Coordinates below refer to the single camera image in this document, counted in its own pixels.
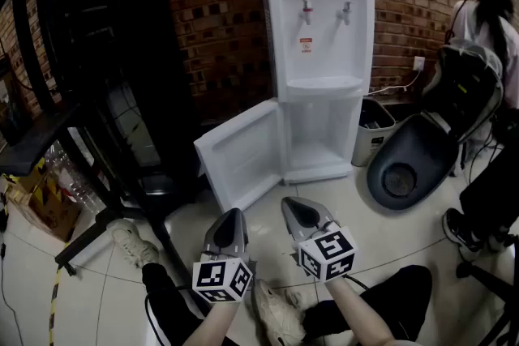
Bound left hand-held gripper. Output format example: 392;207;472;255
191;207;255;305

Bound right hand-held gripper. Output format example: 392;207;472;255
281;196;359;282

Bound white cabinet door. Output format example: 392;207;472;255
193;97;285;215

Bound person's left forearm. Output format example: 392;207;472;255
182;298;241;346

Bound person's right forearm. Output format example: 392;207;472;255
324;276;397;346

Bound white dispenser tap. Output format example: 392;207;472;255
339;1;354;26

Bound red dispenser tap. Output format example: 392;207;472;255
301;0;315;26

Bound black glass-door cabinet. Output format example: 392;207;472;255
35;0;200;196

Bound person's left leg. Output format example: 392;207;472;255
141;262;241;346

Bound person's leg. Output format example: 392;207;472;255
141;262;241;346
302;264;433;346

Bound person's right beige shoe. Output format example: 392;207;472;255
251;278;307;346

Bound person's beige shoe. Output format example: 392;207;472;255
105;218;161;269
251;278;307;346

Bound person's right leg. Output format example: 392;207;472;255
302;264;433;346

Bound person's left beige shoe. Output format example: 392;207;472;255
105;218;161;269

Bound grey trash bin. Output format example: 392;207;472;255
351;96;397;168

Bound grey shell chair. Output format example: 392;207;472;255
366;43;504;212

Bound black tripod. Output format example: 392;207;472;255
455;233;519;346

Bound yellow black striped tape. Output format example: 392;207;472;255
47;241;71;346

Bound clear plastic bottles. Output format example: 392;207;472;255
43;139;107;216

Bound cardboard box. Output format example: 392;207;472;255
6;157;83;243

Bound black metal table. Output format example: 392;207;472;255
0;0;191;288

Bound white power cable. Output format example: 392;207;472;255
367;68;421;96

